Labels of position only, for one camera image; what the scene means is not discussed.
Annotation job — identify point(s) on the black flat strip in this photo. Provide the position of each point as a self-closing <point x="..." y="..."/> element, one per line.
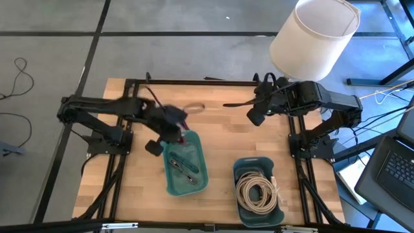
<point x="213" y="78"/>

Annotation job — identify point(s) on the black laptop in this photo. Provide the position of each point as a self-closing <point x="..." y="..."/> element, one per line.
<point x="398" y="168"/>

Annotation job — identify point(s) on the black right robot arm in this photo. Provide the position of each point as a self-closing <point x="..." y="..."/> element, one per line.
<point x="336" y="98"/>

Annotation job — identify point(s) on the silver metal bracket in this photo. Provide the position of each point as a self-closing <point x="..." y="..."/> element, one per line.
<point x="119" y="226"/>
<point x="299" y="229"/>

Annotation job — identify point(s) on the white flat box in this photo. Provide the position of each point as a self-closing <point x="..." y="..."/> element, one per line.
<point x="351" y="176"/>

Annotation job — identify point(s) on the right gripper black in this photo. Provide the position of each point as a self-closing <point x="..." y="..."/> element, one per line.
<point x="275" y="98"/>

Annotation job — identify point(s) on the grey-blue floor object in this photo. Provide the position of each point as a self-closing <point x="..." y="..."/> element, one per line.
<point x="9" y="149"/>

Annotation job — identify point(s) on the green plastic bin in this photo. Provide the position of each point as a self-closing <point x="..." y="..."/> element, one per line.
<point x="174" y="189"/>

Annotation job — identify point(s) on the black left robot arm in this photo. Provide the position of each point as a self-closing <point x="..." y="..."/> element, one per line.
<point x="97" y="105"/>

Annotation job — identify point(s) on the blue plastic bin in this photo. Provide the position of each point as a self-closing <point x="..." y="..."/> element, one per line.
<point x="249" y="165"/>

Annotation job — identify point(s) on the black aluminium table frame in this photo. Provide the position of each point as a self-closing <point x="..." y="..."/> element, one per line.
<point x="210" y="82"/>

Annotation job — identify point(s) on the black frame knob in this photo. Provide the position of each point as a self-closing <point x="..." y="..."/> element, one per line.
<point x="255" y="77"/>

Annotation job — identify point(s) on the table lamp white shade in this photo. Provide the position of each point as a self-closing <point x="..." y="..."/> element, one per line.
<point x="310" y="42"/>

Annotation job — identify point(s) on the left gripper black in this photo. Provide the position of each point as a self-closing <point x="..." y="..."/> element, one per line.
<point x="166" y="123"/>

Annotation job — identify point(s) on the black desk leg frame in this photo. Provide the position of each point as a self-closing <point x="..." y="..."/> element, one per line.
<point x="365" y="82"/>

